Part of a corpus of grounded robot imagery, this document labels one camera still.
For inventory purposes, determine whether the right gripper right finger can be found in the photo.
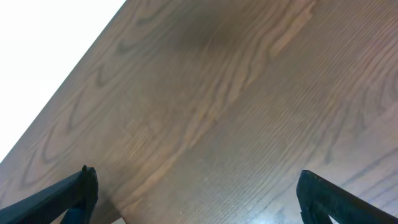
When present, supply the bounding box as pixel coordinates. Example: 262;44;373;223
296;170;397;224

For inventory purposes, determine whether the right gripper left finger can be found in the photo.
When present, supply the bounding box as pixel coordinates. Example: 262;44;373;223
1;166;99;224

